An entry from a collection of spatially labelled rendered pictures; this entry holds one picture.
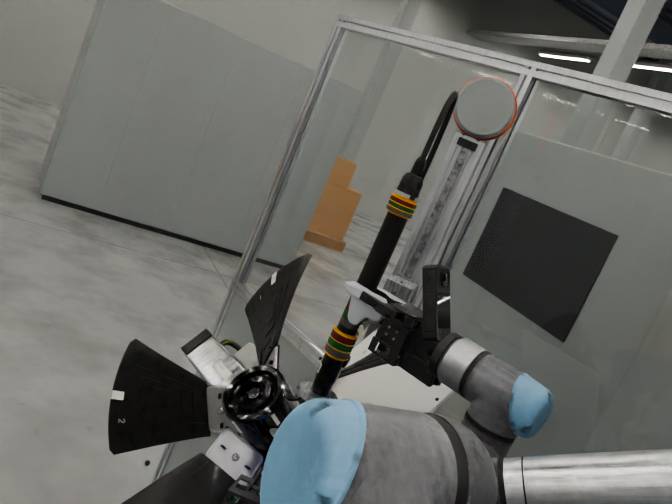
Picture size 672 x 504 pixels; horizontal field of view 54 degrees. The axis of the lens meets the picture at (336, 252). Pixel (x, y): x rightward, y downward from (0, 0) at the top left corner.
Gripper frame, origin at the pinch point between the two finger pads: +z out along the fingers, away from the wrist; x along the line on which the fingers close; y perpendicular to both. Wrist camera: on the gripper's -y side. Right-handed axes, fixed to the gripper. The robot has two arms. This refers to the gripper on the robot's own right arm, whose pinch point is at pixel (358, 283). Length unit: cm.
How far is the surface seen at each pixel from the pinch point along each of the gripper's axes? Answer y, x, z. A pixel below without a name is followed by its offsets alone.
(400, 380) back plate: 22.7, 35.5, 3.0
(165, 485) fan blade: 42.6, -15.4, 8.4
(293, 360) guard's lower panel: 57, 84, 65
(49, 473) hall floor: 149, 60, 135
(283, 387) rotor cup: 22.4, -1.5, 4.4
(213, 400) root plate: 33.7, -1.6, 17.8
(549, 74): -54, 75, 22
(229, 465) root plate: 38.1, -5.9, 5.1
